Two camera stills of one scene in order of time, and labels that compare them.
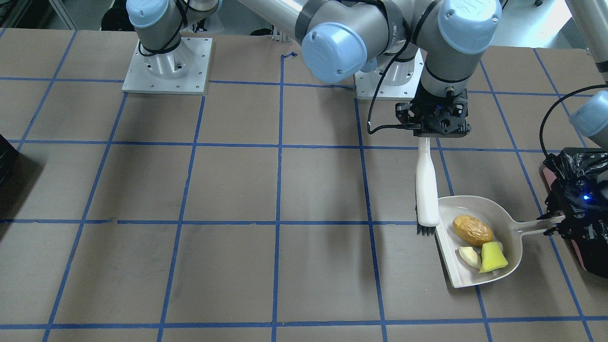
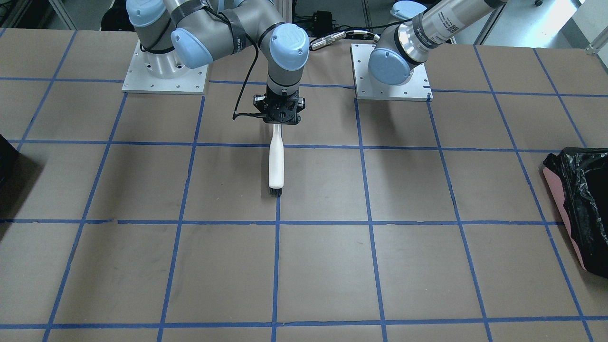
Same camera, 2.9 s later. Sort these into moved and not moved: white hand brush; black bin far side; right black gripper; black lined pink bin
Moved: white hand brush; right black gripper
Not moved: black lined pink bin; black bin far side
